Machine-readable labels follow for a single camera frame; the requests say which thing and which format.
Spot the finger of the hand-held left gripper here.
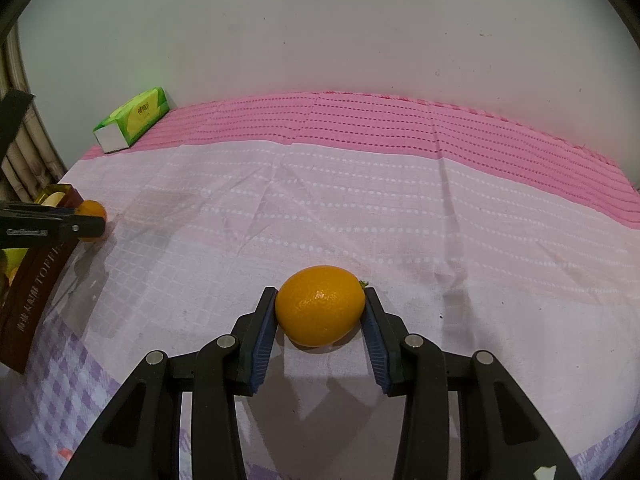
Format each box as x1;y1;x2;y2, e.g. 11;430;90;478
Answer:
30;202;83;218
47;215;107;242

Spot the gold and dark red tin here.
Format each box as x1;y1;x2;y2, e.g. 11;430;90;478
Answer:
0;184;85;375

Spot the small orange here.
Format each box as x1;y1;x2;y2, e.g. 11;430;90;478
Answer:
77;200;107;243
275;265;368;350

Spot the white pipe bundle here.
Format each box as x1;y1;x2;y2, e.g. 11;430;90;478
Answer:
0;25;66;201

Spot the pink ribbed mat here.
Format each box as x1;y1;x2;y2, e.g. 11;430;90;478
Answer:
82;91;640;231

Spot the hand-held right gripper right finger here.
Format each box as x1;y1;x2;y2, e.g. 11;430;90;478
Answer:
361;287;581;480

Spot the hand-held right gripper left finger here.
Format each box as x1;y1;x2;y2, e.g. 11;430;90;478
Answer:
59;286;279;480

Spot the green tissue box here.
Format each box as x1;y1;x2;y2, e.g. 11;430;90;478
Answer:
92;86;172;154

